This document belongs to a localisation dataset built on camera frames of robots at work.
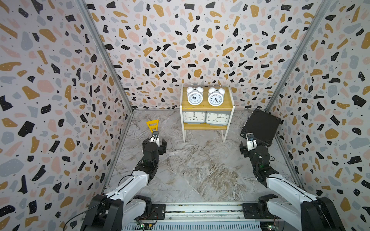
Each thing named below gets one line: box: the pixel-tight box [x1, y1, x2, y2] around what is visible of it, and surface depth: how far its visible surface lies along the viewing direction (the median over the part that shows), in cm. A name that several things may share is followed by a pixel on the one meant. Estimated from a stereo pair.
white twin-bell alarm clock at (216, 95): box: [207, 84, 226, 107], surface depth 75 cm
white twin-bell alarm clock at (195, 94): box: [186, 83, 204, 106], surface depth 76 cm
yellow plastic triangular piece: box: [145, 119, 159, 134], surface depth 112 cm
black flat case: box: [239, 108, 284, 147], surface depth 112 cm
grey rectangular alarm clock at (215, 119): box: [206, 112, 230, 127], surface depth 90 cm
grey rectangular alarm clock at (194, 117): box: [183, 111, 206, 125], surface depth 91 cm
